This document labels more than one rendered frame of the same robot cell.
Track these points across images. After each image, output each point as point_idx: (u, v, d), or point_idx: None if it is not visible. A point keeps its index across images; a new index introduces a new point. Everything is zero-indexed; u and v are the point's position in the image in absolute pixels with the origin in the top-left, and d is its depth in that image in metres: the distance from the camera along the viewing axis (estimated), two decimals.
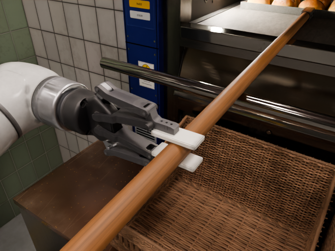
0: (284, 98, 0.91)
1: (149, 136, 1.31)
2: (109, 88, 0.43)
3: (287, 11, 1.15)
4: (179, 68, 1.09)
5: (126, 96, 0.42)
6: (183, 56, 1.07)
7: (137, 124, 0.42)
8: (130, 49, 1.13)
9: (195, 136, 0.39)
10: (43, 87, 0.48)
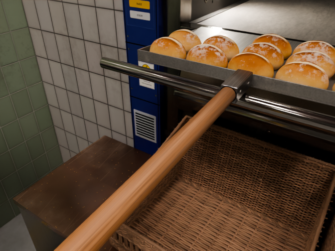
0: (284, 98, 0.91)
1: (149, 136, 1.31)
2: None
3: (208, 73, 0.64)
4: None
5: None
6: None
7: None
8: (130, 49, 1.13)
9: None
10: None
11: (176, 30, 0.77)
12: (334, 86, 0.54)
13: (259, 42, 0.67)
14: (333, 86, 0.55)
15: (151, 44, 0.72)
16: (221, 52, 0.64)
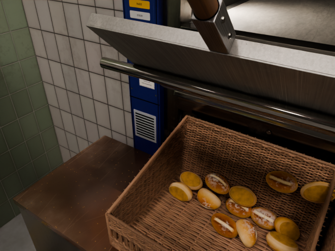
0: None
1: (149, 136, 1.31)
2: None
3: (174, 39, 0.47)
4: None
5: None
6: None
7: None
8: None
9: None
10: None
11: None
12: (301, 188, 0.90)
13: None
14: (300, 190, 0.90)
15: None
16: (225, 185, 1.04)
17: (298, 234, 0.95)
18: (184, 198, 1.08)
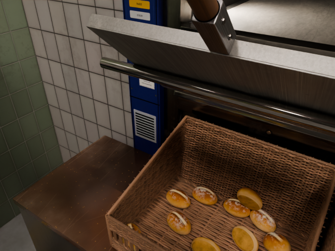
0: None
1: (149, 136, 1.31)
2: None
3: (175, 40, 0.47)
4: None
5: None
6: None
7: None
8: None
9: None
10: None
11: (131, 224, 0.96)
12: (289, 246, 0.87)
13: (235, 198, 1.05)
14: (288, 248, 0.87)
15: (167, 192, 1.10)
16: (213, 194, 1.08)
17: None
18: None
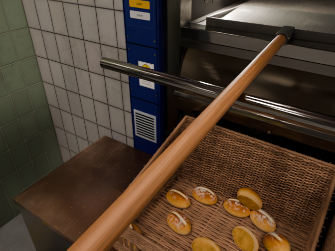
0: (284, 98, 0.91)
1: (149, 136, 1.31)
2: None
3: (261, 30, 0.92)
4: (179, 68, 1.09)
5: None
6: (183, 56, 1.07)
7: None
8: (130, 49, 1.13)
9: None
10: None
11: (131, 224, 0.96)
12: (289, 246, 0.87)
13: (235, 198, 1.05)
14: (288, 248, 0.87)
15: (167, 192, 1.10)
16: (213, 194, 1.08)
17: None
18: None
